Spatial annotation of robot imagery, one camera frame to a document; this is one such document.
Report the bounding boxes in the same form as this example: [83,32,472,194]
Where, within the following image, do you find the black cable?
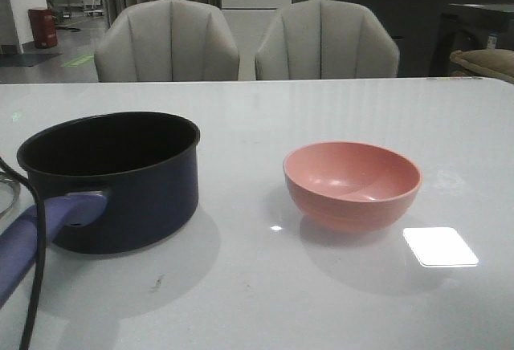
[0,157,47,350]

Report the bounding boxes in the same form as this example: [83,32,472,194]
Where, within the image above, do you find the dark blue saucepan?
[0,111,201,309]

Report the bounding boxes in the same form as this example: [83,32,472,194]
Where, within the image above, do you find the pink bowl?
[283,141,422,233]

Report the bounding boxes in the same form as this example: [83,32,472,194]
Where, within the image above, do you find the red trash bin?
[28,8,58,49]

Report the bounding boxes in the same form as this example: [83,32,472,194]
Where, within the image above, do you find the left beige chair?
[94,0,240,83]

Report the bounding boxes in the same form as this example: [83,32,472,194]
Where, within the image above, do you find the beige chair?
[254,0,400,80]
[94,0,240,83]

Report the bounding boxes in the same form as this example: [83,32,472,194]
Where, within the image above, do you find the right beige chair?
[254,0,400,80]

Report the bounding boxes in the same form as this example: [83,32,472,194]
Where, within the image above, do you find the white cabinet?
[221,0,292,80]

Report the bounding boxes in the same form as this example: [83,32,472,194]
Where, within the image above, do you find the glass lid with blue knob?
[0,172,20,218]

